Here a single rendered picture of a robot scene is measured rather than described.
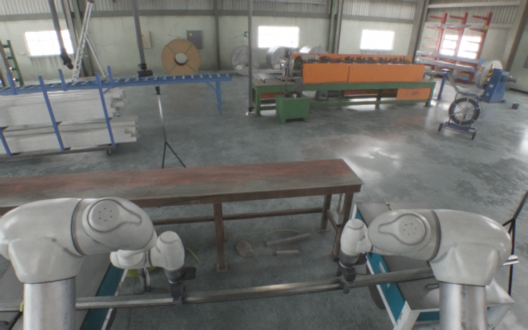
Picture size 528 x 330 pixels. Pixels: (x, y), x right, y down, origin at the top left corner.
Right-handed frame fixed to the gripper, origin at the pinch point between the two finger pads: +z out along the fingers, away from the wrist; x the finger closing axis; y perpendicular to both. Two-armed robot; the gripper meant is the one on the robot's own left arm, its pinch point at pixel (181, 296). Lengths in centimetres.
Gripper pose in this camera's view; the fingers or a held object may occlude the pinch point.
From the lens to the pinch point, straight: 145.6
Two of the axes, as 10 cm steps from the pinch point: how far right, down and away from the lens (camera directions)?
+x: 1.2, 4.6, -8.8
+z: -0.1, 8.9, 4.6
